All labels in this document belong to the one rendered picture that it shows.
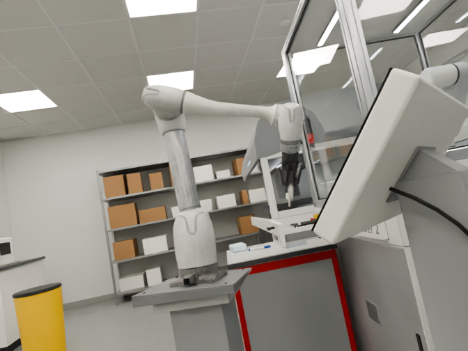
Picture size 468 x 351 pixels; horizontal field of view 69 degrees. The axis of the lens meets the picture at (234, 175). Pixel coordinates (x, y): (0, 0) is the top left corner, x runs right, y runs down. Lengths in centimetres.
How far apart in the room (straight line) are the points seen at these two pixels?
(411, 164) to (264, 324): 132
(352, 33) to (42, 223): 558
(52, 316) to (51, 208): 276
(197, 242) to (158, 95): 63
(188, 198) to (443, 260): 106
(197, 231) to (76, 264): 489
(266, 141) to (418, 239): 190
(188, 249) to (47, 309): 256
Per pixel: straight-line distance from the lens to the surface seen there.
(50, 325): 376
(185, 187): 154
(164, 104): 148
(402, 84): 60
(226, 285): 118
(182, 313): 134
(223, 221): 585
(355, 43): 137
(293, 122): 147
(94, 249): 602
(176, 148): 158
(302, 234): 161
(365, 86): 132
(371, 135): 60
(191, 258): 131
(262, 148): 255
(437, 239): 78
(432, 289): 80
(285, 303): 189
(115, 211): 548
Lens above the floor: 103
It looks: 6 degrees up
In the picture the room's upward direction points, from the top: 11 degrees counter-clockwise
